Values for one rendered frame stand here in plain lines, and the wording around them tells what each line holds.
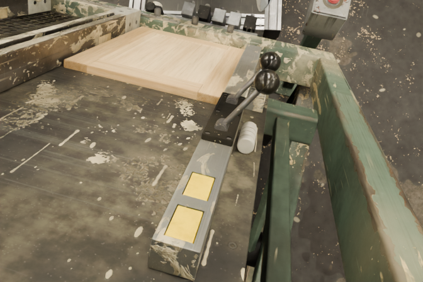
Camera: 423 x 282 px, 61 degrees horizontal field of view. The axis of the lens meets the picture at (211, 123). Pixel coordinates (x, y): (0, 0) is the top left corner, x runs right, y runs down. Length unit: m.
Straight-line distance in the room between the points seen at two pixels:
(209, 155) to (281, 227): 0.16
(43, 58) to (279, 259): 0.61
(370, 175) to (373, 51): 1.82
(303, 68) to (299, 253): 1.15
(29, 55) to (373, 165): 0.66
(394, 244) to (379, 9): 2.12
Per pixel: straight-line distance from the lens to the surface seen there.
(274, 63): 0.64
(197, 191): 0.44
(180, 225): 0.39
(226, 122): 0.56
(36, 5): 1.39
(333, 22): 1.32
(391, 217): 0.50
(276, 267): 0.51
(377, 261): 0.46
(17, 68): 0.77
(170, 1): 2.13
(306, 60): 1.24
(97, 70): 0.85
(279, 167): 0.71
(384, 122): 2.25
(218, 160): 0.50
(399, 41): 2.44
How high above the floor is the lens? 2.03
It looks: 79 degrees down
